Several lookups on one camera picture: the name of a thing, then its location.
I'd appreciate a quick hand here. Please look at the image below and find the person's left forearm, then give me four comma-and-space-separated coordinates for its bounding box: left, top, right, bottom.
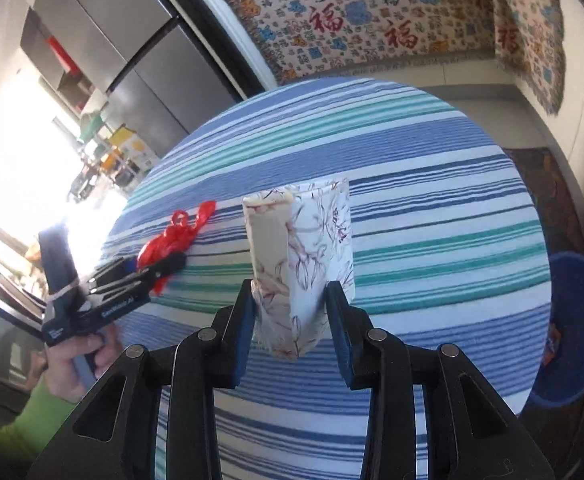
0, 374, 80, 480

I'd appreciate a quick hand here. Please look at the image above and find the striped tablecloth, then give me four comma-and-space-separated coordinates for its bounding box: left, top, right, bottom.
104, 77, 553, 480

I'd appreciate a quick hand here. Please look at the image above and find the blue plastic basket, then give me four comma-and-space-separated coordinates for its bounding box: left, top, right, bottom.
526, 252, 584, 409

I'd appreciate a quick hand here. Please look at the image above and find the red plastic bag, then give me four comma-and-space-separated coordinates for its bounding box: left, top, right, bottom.
138, 200, 217, 297

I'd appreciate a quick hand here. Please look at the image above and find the rack with plastic basins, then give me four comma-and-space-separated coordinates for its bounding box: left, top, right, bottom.
70, 112, 123, 197

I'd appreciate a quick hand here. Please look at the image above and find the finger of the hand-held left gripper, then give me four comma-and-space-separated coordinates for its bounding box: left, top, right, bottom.
88, 256, 145, 297
122, 252, 189, 286

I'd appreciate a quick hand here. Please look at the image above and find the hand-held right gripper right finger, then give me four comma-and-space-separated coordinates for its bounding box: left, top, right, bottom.
324, 281, 555, 480

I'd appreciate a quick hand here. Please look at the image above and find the small printed blanket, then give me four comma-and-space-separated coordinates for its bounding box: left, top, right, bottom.
487, 0, 569, 119

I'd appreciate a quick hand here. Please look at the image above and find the large printed blanket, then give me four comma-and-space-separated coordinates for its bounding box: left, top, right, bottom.
215, 0, 499, 86

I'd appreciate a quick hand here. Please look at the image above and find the floral tissue pack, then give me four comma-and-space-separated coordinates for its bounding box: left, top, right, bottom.
242, 177, 355, 362

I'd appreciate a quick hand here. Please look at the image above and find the dark shelf cabinet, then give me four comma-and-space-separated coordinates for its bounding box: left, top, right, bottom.
19, 7, 97, 117

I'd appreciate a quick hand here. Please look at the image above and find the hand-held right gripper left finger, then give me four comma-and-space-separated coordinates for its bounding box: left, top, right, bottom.
26, 280, 260, 480

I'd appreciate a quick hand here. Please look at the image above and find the dark floor mat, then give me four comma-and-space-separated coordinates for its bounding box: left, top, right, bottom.
503, 147, 584, 262

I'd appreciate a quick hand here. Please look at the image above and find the yellow cardboard box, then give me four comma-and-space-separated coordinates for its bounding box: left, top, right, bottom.
108, 127, 153, 164

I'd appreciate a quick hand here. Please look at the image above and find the person's left hand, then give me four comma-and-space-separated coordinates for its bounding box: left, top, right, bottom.
46, 324, 123, 405

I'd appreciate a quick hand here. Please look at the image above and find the red hanging item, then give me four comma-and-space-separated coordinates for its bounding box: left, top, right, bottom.
46, 35, 80, 74

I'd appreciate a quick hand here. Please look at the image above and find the grey refrigerator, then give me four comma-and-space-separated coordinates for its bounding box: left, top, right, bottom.
32, 0, 239, 159

